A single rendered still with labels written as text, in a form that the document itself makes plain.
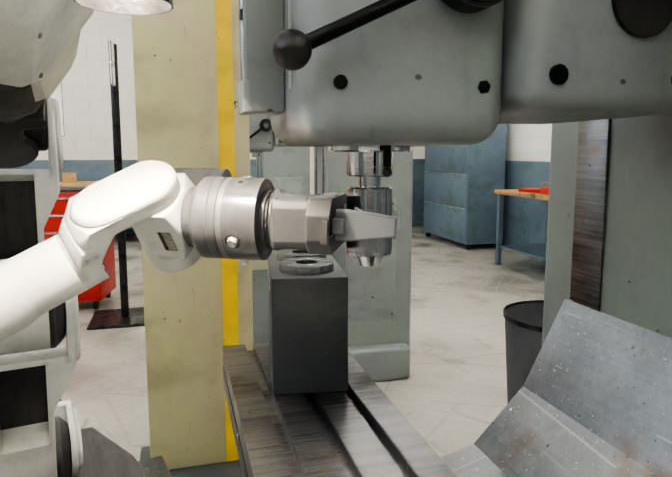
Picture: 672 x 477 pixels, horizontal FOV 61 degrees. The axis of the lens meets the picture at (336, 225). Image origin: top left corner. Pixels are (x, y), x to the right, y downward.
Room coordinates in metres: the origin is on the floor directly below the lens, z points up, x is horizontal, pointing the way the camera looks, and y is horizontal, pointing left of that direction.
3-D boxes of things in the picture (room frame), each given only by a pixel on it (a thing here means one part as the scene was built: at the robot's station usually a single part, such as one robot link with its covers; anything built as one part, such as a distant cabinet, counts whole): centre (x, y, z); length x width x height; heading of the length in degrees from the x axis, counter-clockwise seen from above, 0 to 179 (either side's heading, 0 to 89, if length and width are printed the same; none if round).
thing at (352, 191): (0.59, -0.03, 1.26); 0.05 x 0.05 x 0.01
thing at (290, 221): (0.61, 0.06, 1.23); 0.13 x 0.12 x 0.10; 170
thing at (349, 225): (0.56, -0.03, 1.23); 0.06 x 0.02 x 0.03; 80
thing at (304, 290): (0.97, 0.06, 1.03); 0.22 x 0.12 x 0.20; 8
